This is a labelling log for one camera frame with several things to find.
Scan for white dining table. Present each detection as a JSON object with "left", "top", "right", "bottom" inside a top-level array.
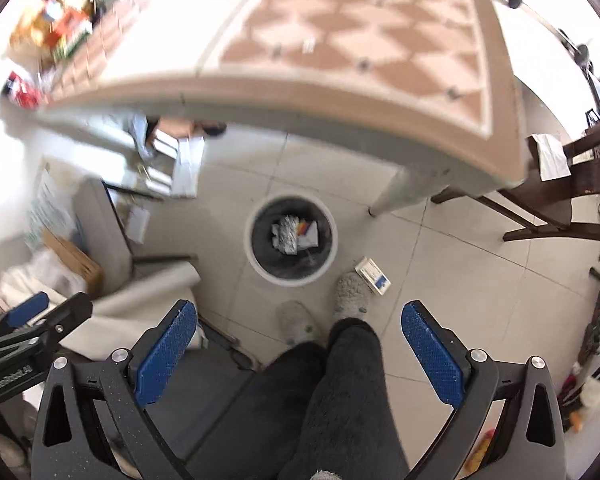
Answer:
[{"left": 35, "top": 0, "right": 531, "bottom": 217}]

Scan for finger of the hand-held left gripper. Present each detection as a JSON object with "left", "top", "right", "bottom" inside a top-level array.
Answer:
[
  {"left": 0, "top": 292, "right": 94, "bottom": 358},
  {"left": 0, "top": 291, "right": 51, "bottom": 338}
]

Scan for colourful small packet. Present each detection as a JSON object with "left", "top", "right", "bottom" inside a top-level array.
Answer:
[{"left": 297, "top": 220, "right": 320, "bottom": 248}]

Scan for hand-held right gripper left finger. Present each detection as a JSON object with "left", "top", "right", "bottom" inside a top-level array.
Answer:
[{"left": 31, "top": 300, "right": 199, "bottom": 480}]

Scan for white round trash bin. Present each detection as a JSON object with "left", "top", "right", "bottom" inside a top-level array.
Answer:
[{"left": 244, "top": 194, "right": 338, "bottom": 288}]

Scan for dark wooden chair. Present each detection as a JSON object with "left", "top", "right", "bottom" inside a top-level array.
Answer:
[{"left": 430, "top": 115, "right": 600, "bottom": 246}]

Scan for white tissue paper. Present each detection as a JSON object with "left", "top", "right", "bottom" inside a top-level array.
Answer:
[{"left": 530, "top": 133, "right": 572, "bottom": 182}]

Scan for person's right leg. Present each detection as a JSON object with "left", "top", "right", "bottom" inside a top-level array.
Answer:
[{"left": 277, "top": 317, "right": 411, "bottom": 480}]

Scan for silver foil wrapper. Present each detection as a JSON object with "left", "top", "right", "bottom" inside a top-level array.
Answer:
[{"left": 271, "top": 215, "right": 303, "bottom": 256}]

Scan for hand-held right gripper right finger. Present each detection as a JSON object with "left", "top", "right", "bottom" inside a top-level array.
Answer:
[{"left": 401, "top": 300, "right": 566, "bottom": 480}]

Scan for grey upholstered chair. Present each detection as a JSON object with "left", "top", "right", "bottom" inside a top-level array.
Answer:
[{"left": 72, "top": 177, "right": 198, "bottom": 293}]

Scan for green and white box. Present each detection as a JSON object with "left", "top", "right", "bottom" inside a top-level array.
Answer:
[{"left": 52, "top": 35, "right": 93, "bottom": 61}]

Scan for brown checkered tablecloth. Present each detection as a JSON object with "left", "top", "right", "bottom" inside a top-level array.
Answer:
[{"left": 47, "top": 0, "right": 528, "bottom": 186}]

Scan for person's left leg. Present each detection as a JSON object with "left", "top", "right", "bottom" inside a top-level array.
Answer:
[{"left": 190, "top": 342, "right": 331, "bottom": 480}]

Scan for white padded seat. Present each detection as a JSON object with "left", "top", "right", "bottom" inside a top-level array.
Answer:
[{"left": 60, "top": 265, "right": 201, "bottom": 356}]

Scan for person's leg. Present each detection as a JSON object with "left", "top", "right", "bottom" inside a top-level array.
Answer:
[
  {"left": 277, "top": 317, "right": 411, "bottom": 480},
  {"left": 190, "top": 342, "right": 331, "bottom": 480}
]

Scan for grey fluffy slipper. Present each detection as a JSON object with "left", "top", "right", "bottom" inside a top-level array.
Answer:
[
  {"left": 276, "top": 301, "right": 323, "bottom": 347},
  {"left": 335, "top": 272, "right": 373, "bottom": 322}
]

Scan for orange box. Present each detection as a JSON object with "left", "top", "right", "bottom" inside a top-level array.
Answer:
[{"left": 55, "top": 7, "right": 93, "bottom": 43}]

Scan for white and blue box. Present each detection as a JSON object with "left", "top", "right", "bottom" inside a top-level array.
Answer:
[{"left": 354, "top": 256, "right": 392, "bottom": 296}]

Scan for brown paper bag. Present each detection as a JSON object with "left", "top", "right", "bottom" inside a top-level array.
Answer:
[{"left": 157, "top": 116, "right": 201, "bottom": 138}]

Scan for brown cardboard piece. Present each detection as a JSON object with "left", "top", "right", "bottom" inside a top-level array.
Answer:
[{"left": 42, "top": 230, "right": 103, "bottom": 296}]

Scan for white woven printed bag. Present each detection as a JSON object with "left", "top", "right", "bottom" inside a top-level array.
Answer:
[{"left": 27, "top": 160, "right": 81, "bottom": 246}]

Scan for pile of white clothes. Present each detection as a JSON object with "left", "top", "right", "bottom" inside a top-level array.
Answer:
[{"left": 0, "top": 247, "right": 81, "bottom": 311}]

